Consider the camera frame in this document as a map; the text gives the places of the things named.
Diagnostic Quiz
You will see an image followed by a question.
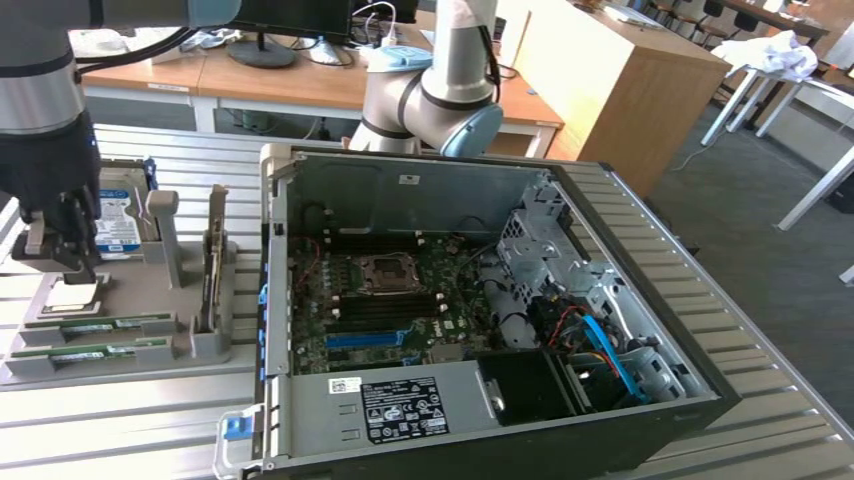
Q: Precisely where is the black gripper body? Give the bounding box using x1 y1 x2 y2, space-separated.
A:
0 111 103 213

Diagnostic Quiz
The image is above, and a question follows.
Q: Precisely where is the green RAM stick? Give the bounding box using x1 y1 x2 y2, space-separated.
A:
8 336 176 360
24 312 176 334

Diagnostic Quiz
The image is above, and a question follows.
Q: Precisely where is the black RAM slot bank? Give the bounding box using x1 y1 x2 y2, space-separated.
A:
329 231 429 257
335 294 447 322

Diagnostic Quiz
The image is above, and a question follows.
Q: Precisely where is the hard disk with blue label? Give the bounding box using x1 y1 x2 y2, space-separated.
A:
91 157 160 262

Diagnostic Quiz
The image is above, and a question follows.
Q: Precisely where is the CPU chip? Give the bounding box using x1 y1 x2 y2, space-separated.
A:
38 272 112 315

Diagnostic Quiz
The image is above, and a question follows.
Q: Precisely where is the grey parts rack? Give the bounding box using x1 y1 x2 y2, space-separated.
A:
0 188 243 387

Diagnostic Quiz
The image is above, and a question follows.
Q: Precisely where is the graphics card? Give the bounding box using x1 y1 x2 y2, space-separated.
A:
197 183 232 332

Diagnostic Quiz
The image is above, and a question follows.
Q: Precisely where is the black computer monitor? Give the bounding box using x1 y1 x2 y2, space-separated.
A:
224 0 357 69

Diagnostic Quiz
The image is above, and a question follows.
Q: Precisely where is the CPU socket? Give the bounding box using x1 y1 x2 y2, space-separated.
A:
355 253 425 297

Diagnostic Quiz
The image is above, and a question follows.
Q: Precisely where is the blue expansion slot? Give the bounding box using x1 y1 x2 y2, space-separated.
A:
323 329 405 351

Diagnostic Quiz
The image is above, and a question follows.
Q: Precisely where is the green motherboard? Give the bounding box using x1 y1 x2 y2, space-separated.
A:
288 233 496 377

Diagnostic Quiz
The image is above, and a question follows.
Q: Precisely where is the grey power supply unit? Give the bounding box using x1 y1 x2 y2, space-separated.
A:
284 366 500 452

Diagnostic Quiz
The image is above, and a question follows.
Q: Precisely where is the metal disk bay cage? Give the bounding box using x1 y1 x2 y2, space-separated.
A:
491 180 706 404

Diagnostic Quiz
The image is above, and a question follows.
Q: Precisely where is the black open PC case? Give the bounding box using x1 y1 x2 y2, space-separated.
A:
211 141 743 480

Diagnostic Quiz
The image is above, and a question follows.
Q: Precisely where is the wooden cabinet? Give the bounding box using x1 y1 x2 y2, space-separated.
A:
511 0 734 197

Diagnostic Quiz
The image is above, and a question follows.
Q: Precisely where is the white metal table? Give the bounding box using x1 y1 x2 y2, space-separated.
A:
698 59 854 147

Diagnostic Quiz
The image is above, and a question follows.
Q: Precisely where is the crumpled white cloth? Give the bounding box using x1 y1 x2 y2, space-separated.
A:
708 29 820 84

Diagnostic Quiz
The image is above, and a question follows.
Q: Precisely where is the white table leg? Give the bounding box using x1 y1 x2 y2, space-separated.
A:
775 144 854 232

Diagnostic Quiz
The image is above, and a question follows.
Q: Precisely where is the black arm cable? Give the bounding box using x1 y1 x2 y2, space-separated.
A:
71 25 196 77

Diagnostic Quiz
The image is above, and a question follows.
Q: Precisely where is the red thin wire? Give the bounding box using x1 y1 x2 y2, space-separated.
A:
291 236 320 293

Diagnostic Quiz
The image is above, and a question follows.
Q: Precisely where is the wooden desk with white frame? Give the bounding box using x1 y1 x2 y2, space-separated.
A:
77 19 567 159

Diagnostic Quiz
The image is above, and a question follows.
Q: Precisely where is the blue flat wire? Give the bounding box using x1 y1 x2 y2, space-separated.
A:
578 311 654 402

